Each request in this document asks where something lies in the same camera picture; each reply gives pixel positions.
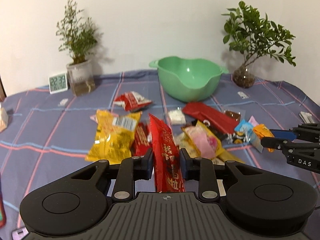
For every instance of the white nougat candy packet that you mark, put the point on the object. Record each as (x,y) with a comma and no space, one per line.
(176,117)

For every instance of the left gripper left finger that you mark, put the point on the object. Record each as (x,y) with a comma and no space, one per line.
(127,173)

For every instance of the green plastic bowl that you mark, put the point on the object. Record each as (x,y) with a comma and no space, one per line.
(188,80)

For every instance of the light blue jelly pouch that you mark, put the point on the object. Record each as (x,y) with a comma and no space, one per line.
(245,127)

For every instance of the pink wrapper packet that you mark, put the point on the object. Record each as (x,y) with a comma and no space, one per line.
(253,121)

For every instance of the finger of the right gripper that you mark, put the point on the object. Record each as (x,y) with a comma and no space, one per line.
(283,134)
(275,143)

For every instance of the red and white snack bag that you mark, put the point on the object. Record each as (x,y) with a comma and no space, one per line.
(132,101)

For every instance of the long red flat packet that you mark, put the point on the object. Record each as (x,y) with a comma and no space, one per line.
(217,119)

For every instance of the white tablecloth label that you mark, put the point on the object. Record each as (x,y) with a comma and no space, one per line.
(242,95)
(63,102)

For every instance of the yellow long stick packet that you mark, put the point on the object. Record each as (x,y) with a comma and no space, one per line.
(225,156)

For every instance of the black snack bar packet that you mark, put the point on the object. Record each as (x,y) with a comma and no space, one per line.
(231,138)

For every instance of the white tablecloth label left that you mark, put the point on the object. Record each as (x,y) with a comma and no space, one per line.
(63,102)

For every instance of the yellow pink snack bag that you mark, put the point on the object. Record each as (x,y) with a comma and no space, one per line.
(204,140)

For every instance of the feathery plant in clear cup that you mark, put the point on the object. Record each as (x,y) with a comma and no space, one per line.
(79,37)

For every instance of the yellow chip bag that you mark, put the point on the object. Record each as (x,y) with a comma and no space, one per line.
(114,137)

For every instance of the red small snack packet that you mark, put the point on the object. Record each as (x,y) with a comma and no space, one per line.
(141,142)

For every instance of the tall red snack bag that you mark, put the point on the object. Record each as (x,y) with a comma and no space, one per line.
(168,177)

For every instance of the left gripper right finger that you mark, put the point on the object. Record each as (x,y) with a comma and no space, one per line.
(204,172)

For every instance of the orange small snack packet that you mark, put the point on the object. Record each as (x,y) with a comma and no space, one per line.
(259,132)

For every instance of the tissue pack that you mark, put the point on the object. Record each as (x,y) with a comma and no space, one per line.
(3,119)

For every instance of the brown candy clear packet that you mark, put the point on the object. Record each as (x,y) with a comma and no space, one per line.
(235,114)

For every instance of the leafy plant in glass vase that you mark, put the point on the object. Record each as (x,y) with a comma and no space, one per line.
(255,36)

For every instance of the white digital clock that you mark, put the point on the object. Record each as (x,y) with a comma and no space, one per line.
(58,83)

